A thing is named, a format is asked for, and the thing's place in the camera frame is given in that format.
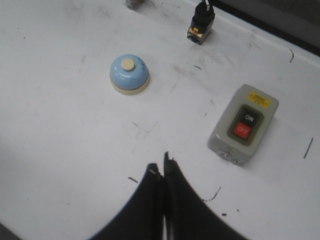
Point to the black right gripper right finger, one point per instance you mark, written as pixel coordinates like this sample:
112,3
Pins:
187,217

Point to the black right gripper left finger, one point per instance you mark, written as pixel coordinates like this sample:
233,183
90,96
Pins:
142,217

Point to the grey on off switch box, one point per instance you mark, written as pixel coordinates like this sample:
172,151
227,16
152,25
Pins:
243,124

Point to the black yellow selector switch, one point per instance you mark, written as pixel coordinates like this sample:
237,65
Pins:
201,22

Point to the green white pushbutton switch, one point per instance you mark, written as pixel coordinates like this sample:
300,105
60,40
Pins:
133,4

